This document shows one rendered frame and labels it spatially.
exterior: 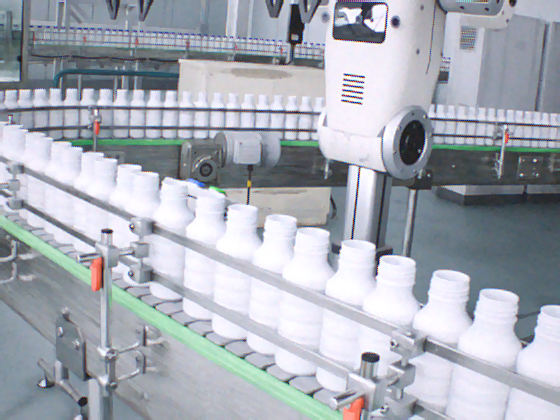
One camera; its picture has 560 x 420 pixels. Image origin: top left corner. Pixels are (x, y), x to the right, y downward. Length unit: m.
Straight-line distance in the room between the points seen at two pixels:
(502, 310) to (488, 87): 6.29
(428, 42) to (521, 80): 5.72
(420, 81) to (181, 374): 0.82
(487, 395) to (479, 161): 2.62
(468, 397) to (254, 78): 4.52
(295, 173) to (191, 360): 1.87
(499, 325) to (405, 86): 0.87
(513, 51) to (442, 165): 4.07
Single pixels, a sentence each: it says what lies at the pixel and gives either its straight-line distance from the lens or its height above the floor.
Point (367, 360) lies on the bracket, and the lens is 0.62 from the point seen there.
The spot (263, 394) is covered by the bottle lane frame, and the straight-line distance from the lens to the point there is 0.83.
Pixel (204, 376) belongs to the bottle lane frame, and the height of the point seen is 0.95.
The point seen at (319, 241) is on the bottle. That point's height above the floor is 1.16.
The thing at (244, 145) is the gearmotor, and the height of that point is 1.01.
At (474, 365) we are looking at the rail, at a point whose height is 1.11.
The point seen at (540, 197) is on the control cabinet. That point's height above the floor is 0.06.
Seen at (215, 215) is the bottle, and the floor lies 1.14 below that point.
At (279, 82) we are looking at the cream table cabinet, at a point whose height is 1.08.
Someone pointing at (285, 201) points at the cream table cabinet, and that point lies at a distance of 5.34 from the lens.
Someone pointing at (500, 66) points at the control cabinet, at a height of 1.36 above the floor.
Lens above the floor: 1.37
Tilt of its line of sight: 13 degrees down
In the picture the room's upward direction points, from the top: 5 degrees clockwise
